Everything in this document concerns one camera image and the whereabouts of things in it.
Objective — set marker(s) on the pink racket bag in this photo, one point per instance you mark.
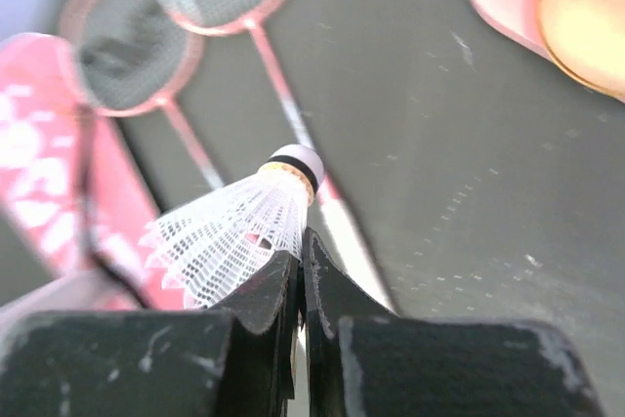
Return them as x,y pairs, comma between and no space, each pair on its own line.
39,157

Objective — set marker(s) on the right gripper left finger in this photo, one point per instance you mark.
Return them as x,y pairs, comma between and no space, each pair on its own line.
234,359

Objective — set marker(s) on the decorated round plate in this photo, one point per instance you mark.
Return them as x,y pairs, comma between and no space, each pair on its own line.
585,39

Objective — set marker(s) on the shuttlecock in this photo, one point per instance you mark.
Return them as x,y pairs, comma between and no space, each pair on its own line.
211,245

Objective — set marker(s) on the pink badminton racket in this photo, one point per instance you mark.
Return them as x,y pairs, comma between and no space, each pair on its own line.
129,57
227,17

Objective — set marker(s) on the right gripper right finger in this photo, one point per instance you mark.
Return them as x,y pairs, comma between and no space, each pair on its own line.
364,360

